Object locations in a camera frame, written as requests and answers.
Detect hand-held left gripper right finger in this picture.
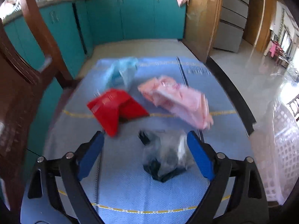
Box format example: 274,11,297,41
186,131,267,224

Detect large pink plastic wrapper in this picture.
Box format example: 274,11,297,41
137,75,214,130

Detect white plastic lattice basket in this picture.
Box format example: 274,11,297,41
266,98,299,202

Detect brown wooden door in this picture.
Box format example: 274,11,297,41
243,0,267,46

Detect grey refrigerator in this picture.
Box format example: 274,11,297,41
214,0,249,53

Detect green leaf garland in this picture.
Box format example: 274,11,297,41
279,8,285,35

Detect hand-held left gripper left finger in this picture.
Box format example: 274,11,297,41
27,131,105,224

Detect blue checked table cloth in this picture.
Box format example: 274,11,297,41
21,56,257,224

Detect red plastic bag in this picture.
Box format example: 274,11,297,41
87,89,150,138

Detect black and clear plastic packet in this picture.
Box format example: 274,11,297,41
138,129,195,183

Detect wood framed glass sliding door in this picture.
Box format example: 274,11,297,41
184,0,223,63

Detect red wooden chairs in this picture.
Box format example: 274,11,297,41
269,29,290,66

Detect teal kitchen base cabinets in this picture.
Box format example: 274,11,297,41
2,0,187,80

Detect carved wooden chair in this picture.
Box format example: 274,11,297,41
0,0,77,192

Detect light blue plastic bag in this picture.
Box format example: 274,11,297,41
106,56,139,91

